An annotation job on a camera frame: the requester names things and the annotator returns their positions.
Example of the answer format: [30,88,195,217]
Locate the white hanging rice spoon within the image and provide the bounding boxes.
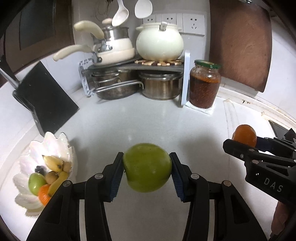
[134,0,153,19]

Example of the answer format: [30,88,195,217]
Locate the black knife block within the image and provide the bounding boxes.
[13,62,79,136]

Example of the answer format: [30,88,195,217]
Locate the white hanging ladle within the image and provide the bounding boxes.
[111,0,130,27]

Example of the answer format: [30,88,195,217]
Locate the orange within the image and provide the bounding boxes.
[38,184,51,206]
[232,125,257,147]

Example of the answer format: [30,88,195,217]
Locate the woven trivet mat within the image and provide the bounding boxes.
[135,59,183,67]

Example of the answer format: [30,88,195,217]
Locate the cream frying pan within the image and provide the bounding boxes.
[53,45,135,66]

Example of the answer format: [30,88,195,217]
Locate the green apple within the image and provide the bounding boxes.
[28,173,47,196]
[123,143,172,193]

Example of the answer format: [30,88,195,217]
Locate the grey pot rack shelf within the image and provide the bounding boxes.
[78,50,191,97]

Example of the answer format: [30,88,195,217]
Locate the long yellow banana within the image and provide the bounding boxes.
[48,171,69,197]

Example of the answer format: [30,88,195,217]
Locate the person's right hand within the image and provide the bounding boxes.
[270,202,289,237]

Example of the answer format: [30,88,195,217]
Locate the white scalloped fruit bowl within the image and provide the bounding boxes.
[13,132,78,217]

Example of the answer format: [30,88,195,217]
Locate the glass jar of sauce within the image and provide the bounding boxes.
[189,60,221,109]

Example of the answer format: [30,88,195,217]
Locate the wall power sockets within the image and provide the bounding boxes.
[142,13,206,36]

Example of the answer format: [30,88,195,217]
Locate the small yellow banana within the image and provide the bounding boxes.
[43,156,63,172]

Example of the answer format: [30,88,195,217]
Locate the steel pot upper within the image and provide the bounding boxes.
[102,26,129,41]

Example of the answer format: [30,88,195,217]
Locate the steel pot lower left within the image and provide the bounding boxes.
[91,70,144,100]

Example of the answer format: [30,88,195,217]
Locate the brown wooden cutting board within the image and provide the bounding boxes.
[209,1,272,92]

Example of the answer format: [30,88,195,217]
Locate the small dark grapes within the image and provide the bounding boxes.
[35,166,47,176]

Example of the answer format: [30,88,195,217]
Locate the brown kiwi fruit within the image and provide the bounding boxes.
[45,171,59,185]

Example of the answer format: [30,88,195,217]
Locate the dark wooden window frame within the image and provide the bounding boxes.
[1,1,74,73]

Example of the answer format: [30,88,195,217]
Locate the steel pot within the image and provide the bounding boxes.
[102,26,129,41]
[138,70,183,100]
[91,70,144,100]

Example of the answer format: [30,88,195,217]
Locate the knife handles in block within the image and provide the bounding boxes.
[0,56,20,89]

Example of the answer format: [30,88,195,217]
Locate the white ceramic pot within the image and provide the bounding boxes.
[136,22,184,61]

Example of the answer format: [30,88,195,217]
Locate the cream saucepan with handle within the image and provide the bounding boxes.
[74,20,133,53]

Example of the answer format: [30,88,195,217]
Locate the steel pot lower right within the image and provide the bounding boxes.
[138,70,183,100]

